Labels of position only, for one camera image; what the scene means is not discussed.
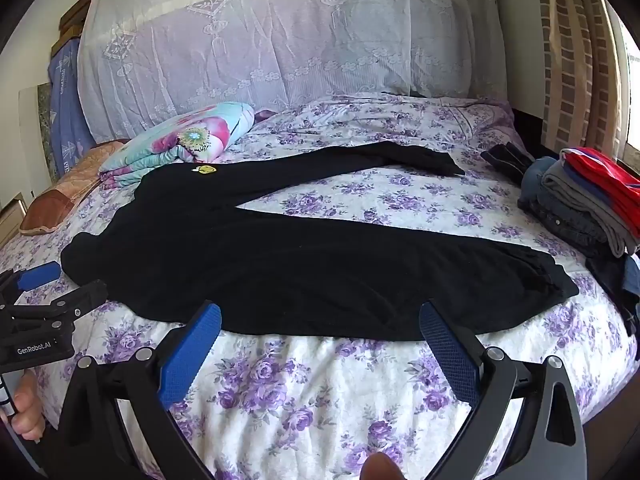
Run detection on folded teal floral blanket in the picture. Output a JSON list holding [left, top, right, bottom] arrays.
[[97, 101, 256, 191]]

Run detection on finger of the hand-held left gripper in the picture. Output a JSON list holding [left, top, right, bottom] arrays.
[[10, 280, 108, 322], [0, 261, 62, 306]]

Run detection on dark folded cloth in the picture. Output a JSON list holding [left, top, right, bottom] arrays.
[[480, 142, 536, 186]]

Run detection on bright window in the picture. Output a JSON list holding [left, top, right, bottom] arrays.
[[605, 0, 640, 161]]

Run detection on stack of folded clothes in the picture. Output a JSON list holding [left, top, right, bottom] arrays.
[[517, 156, 626, 261]]

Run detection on grey folded garment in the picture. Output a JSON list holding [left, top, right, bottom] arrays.
[[540, 160, 638, 256]]

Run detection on person's left hand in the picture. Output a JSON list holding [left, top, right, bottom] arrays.
[[9, 372, 47, 444]]

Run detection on person's right hand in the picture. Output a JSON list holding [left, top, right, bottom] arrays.
[[361, 452, 403, 480]]

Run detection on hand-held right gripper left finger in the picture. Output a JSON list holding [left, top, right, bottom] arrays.
[[42, 301, 223, 480]]

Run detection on dark blue garment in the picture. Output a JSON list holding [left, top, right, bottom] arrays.
[[585, 252, 640, 341]]

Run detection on black pants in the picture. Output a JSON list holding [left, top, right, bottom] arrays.
[[60, 141, 580, 342]]

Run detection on orange pillow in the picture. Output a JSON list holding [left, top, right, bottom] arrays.
[[20, 140, 126, 236]]

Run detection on beige checked curtain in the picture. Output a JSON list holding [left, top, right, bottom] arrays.
[[535, 0, 628, 161]]

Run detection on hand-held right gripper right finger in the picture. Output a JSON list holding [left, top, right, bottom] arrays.
[[418, 300, 587, 480]]

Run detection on white lace cover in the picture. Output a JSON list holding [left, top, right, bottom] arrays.
[[77, 0, 506, 143]]

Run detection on leaning pale panel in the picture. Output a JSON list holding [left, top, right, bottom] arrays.
[[19, 82, 60, 183]]

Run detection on red striped folded garment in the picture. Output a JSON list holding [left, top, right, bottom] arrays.
[[557, 146, 640, 243]]

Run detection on blue storage bag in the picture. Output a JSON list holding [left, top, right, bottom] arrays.
[[47, 37, 96, 178]]

